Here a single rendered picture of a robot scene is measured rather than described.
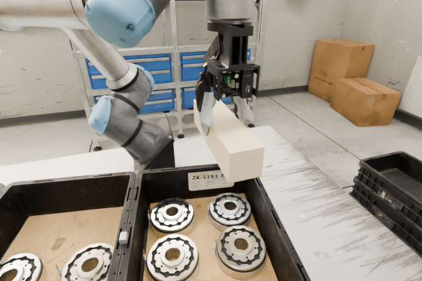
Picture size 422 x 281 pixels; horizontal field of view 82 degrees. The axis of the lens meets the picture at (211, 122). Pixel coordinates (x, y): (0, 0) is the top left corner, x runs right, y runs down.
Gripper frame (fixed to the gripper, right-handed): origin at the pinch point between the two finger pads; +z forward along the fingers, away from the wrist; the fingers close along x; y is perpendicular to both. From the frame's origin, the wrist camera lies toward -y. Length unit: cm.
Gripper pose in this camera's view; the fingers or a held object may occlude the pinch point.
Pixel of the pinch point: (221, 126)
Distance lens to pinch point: 49.9
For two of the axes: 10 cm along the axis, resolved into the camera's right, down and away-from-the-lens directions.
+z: 0.0, 8.9, 4.5
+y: 3.0, 4.3, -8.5
